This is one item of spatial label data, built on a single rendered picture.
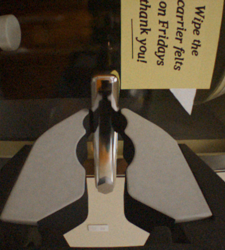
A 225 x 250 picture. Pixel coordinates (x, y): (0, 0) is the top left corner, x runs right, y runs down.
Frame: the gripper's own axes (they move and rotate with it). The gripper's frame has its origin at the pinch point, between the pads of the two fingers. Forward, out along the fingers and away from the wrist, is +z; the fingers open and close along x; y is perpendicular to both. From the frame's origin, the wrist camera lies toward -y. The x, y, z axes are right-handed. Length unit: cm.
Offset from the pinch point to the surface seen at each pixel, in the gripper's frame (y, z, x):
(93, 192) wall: 67, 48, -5
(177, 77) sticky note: -1.1, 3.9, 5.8
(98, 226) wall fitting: 98, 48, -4
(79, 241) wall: 119, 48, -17
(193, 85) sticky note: -0.5, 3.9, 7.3
